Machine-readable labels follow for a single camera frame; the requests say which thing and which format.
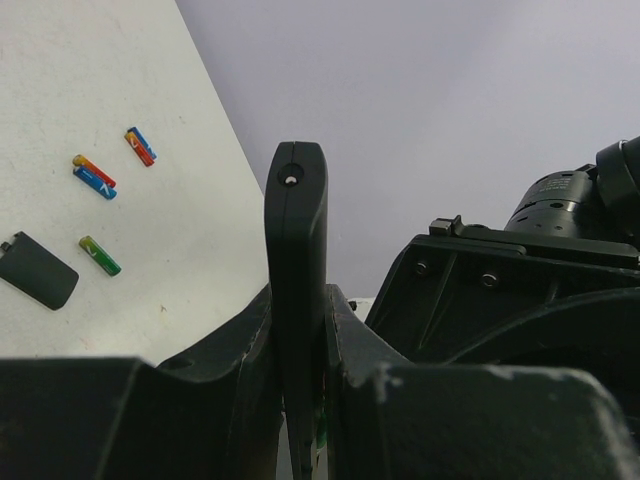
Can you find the red orange battery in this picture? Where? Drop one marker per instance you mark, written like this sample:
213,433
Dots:
81,160

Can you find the plain black remote control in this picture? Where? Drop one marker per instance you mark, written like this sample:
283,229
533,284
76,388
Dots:
295,221

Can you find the green yellow battery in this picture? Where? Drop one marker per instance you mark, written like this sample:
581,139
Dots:
99,255

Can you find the black battery cover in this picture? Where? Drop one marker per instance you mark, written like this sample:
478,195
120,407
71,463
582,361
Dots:
35,271

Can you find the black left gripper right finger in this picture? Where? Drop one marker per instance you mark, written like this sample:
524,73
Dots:
390,418

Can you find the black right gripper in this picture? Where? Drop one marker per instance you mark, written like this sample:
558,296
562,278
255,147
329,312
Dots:
475,295

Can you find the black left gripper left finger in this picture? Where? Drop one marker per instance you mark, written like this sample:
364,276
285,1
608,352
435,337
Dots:
212,411

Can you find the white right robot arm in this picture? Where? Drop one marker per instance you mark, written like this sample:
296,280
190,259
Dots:
598,201

